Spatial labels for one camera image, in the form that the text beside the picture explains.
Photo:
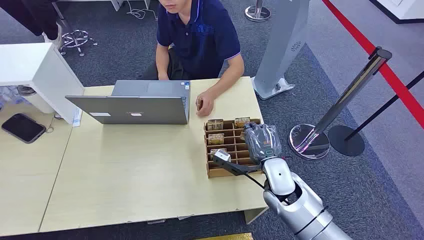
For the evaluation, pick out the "chrome chair base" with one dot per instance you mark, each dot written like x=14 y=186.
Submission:
x=76 y=39

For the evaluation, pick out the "white cabinet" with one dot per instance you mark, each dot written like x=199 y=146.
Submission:
x=39 y=69

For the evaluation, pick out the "black stanchion post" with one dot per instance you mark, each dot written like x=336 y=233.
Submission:
x=351 y=140

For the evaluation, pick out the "black smartphone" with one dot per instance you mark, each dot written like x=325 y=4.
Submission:
x=23 y=128

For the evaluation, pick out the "red barrier belt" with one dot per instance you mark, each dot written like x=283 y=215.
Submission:
x=374 y=53

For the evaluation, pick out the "standing person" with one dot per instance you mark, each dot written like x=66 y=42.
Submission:
x=30 y=16

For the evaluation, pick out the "wooden card holder box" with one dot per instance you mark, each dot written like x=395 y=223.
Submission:
x=232 y=152

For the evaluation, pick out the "grey kiosk stand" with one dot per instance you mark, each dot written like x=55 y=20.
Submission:
x=281 y=49

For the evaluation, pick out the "person's right forearm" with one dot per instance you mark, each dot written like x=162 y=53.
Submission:
x=162 y=64

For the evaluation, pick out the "chrome round stanchion base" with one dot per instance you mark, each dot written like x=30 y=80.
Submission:
x=257 y=12

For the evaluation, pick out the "white cylinder container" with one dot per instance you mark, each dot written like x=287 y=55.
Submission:
x=36 y=99

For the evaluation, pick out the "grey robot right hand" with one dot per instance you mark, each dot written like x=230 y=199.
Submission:
x=263 y=142

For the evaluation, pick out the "grey laptop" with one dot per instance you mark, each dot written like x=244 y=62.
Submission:
x=139 y=106

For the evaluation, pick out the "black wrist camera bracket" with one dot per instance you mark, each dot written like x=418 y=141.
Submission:
x=236 y=169

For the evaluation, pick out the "chrome stanchion post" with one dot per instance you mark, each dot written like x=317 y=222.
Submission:
x=344 y=99

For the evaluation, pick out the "person's left hand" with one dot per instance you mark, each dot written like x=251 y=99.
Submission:
x=206 y=104

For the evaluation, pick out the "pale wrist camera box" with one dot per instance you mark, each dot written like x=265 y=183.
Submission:
x=222 y=155

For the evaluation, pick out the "white paper slip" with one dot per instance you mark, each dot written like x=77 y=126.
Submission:
x=77 y=117

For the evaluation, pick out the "brown card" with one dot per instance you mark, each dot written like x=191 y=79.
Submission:
x=199 y=104

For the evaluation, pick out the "gold mat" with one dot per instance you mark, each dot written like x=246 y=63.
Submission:
x=228 y=236

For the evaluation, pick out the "white black-edged platform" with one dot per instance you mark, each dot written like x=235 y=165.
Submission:
x=400 y=10

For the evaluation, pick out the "person's left forearm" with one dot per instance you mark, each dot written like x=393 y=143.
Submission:
x=228 y=79

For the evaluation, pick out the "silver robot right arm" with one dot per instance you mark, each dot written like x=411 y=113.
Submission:
x=298 y=205

